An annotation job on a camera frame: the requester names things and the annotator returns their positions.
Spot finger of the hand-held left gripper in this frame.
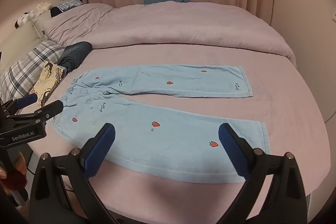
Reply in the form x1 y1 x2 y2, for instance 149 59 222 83
6 100 64 130
0 94 39 112

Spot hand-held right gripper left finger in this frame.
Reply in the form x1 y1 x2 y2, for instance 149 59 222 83
28 123 123 224

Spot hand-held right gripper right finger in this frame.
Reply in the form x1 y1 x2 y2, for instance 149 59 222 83
218 123 307 224

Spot light blue strawberry pants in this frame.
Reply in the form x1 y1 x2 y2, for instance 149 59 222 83
50 64 271 185

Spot person's left hand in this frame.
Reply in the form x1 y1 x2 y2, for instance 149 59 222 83
0 151 27 180

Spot cream patterned cloth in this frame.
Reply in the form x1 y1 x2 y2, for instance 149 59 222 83
30 61 67 108

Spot grey plaid pillow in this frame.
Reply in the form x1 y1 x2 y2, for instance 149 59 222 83
0 40 65 103

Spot red fuzzy cloth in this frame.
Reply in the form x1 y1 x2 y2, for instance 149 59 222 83
5 171 28 191

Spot cream headboard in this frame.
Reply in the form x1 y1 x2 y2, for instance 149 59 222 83
0 21 44 73

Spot dark folded clothes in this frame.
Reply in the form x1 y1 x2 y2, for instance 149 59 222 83
56 41 93 73

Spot pink bed sheet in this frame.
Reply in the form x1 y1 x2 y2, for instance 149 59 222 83
20 43 332 224

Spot cream frilled pillow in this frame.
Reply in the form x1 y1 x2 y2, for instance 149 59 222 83
31 12 53 41

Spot white and brown plush toy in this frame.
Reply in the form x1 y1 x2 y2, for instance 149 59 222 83
14 12 32 29

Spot blue checkered pillow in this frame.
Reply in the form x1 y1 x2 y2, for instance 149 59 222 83
52 0 84 13

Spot pink duvet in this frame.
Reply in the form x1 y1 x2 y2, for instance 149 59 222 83
43 3 297 67

